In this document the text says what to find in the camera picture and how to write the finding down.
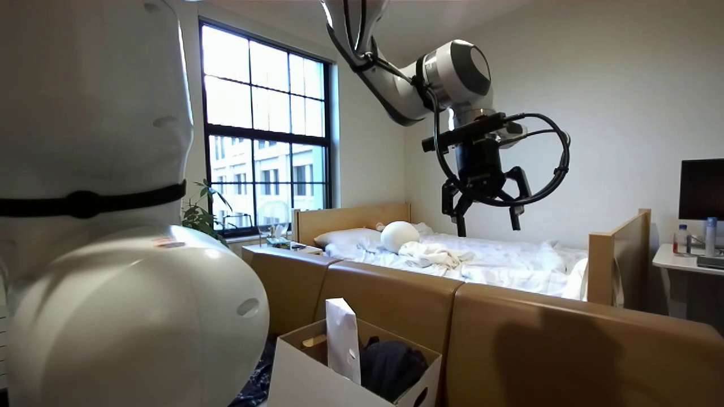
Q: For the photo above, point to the black computer monitor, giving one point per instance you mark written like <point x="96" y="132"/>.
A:
<point x="702" y="188"/>

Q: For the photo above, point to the blue patterned cloth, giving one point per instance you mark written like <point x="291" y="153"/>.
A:
<point x="257" y="388"/>

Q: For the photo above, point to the black framed window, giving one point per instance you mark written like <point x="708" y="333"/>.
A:
<point x="263" y="127"/>

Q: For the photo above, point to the round white cushion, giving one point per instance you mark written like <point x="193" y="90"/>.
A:
<point x="399" y="236"/>

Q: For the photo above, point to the green potted plant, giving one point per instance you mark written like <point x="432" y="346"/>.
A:
<point x="201" y="215"/>

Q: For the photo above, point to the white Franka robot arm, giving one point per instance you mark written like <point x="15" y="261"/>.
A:
<point x="115" y="318"/>

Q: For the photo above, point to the small clear water bottle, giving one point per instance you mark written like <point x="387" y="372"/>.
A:
<point x="683" y="241"/>

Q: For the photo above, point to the white rumpled bedding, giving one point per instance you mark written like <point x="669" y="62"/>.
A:
<point x="490" y="263"/>

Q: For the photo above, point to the black cloth garment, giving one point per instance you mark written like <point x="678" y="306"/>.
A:
<point x="392" y="369"/>

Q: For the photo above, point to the wooden bed frame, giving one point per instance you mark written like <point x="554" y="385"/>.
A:
<point x="342" y="217"/>

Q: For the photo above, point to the white cardboard box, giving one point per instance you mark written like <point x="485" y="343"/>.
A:
<point x="301" y="376"/>

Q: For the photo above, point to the tall blue-tinted bottle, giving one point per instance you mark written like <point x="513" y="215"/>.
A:
<point x="711" y="239"/>

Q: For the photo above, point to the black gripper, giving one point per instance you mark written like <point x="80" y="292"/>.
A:
<point x="481" y="165"/>

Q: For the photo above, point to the white desk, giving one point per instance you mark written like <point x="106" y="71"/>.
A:
<point x="680" y="263"/>

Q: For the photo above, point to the clear glass on sill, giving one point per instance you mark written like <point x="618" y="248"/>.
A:
<point x="278" y="234"/>

